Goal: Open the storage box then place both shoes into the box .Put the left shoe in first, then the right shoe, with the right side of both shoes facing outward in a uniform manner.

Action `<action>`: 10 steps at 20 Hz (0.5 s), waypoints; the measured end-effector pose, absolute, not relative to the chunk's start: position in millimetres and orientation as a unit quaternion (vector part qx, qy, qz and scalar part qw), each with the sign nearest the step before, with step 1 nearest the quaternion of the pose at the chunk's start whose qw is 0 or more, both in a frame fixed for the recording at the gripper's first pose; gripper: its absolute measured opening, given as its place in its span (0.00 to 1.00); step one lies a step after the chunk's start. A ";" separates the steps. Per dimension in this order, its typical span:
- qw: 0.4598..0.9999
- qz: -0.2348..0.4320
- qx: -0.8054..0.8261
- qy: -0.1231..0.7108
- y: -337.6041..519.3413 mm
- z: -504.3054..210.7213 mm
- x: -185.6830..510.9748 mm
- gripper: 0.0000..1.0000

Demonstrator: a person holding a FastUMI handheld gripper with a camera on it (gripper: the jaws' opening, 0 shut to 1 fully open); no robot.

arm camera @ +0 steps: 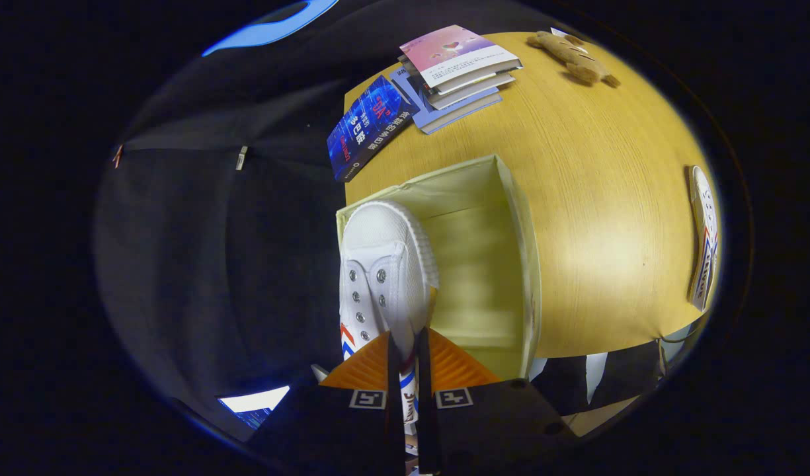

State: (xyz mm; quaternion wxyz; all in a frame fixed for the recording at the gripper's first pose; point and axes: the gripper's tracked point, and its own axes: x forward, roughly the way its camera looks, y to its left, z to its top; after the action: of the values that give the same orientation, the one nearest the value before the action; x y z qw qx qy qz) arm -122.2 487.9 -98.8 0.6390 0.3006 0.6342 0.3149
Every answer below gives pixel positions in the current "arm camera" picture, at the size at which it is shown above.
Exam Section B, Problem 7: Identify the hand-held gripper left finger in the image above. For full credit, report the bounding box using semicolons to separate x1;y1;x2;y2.
246;331;405;476

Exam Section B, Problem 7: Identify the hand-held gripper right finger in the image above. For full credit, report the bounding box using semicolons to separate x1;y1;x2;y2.
415;327;577;476

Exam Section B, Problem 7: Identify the beige fabric storage box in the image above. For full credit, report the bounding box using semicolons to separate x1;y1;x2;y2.
336;154;543;381

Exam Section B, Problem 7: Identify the white canvas shoe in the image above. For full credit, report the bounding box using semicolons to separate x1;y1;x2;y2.
339;200;440;437
686;165;720;313

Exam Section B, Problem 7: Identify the laptop screen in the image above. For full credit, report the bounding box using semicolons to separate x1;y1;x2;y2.
218;385;291;430

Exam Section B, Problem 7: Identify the black chair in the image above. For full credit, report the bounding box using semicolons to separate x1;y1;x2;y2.
530;338;667;418

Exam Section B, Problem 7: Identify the black backdrop cloth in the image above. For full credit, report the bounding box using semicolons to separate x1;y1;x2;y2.
94;0;557;437

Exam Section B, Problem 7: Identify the dark blue book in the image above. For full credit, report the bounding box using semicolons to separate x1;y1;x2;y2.
327;75;420;183

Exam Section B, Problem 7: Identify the pale blue book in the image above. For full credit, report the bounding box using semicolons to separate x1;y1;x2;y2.
390;66;503;135

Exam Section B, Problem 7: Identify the grey paperback book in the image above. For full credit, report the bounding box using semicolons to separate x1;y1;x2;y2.
425;69;516;110

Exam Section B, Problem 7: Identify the pink cover book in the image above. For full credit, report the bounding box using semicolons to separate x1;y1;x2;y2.
399;25;523;90

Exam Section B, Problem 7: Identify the brown plush toy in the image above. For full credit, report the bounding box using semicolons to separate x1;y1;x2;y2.
527;31;621;88

